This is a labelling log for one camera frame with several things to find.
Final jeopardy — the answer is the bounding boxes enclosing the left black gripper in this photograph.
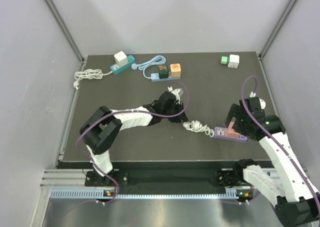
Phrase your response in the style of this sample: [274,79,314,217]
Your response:
[161,101,188,123]

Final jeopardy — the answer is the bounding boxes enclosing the pink cube plug adapter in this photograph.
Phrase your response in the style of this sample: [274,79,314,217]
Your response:
[225,121,240,139]

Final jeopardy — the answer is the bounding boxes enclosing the white strip cord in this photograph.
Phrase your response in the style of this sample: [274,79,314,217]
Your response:
[182,120,215,138]

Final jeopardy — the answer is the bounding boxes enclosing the purple power strip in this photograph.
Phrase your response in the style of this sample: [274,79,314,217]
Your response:
[213,126,248,143]

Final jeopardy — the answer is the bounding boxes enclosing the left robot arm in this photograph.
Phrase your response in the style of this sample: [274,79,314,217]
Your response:
[79,88,188,186]

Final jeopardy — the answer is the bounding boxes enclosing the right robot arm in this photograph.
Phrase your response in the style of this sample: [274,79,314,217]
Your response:
[220,97,320,227]

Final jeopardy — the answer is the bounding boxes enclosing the light blue power strip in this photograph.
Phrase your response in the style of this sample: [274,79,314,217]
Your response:
[150,73,181,82]

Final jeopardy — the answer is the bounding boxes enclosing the orange cube adapter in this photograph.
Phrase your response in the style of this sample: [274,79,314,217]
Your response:
[170,63,182,78]

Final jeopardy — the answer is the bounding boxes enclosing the dark green cube adapter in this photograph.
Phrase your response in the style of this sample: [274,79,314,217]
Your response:
[158,64,170,79]

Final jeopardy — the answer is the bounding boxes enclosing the white cube adapter far right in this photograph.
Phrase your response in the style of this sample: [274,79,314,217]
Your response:
[227,54,240,69]

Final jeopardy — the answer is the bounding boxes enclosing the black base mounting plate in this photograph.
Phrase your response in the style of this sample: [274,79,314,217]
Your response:
[84,168,251,188]

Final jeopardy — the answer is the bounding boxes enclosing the small green cube adapter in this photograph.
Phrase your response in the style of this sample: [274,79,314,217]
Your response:
[220,56,229,65]

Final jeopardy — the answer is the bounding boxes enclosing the teal power strip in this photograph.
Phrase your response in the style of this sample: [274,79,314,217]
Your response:
[110,54,136,76]

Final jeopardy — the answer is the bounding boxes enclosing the white cube adapter on teal strip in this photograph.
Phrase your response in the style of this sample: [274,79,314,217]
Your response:
[113,51,128,67]

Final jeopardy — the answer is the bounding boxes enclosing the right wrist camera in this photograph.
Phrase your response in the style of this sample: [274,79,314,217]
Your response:
[249,91,266,110]

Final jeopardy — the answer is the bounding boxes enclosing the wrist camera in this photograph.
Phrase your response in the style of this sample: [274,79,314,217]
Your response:
[167,86,184,101]
[249,91,266,110]

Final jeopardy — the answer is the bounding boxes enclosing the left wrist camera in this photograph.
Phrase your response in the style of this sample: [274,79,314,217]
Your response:
[167,86,184,101]

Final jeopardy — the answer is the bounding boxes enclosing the light blue coiled cord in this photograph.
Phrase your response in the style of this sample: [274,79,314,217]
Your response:
[131,55,167,80]

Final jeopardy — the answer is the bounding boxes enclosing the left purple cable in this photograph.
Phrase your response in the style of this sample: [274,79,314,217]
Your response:
[75,81,190,205]

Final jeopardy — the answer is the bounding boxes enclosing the white coiled cord left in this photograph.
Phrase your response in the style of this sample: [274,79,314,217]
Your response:
[73,68,113,91]

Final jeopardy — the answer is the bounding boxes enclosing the front aluminium rail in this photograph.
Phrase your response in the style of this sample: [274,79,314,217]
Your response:
[39,168,278,189]

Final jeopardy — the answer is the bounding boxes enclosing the right aluminium frame post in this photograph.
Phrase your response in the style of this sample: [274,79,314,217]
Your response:
[258,0,299,61]

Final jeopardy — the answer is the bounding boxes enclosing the aluminium frame post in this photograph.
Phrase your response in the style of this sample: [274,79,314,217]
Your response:
[258,0,299,61]
[43,0,85,63]

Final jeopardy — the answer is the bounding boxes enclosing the slotted cable duct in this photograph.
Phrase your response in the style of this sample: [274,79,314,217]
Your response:
[50,188,253,200]

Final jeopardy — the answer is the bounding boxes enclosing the left aluminium frame post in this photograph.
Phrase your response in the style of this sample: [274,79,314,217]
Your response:
[43,0,85,63]

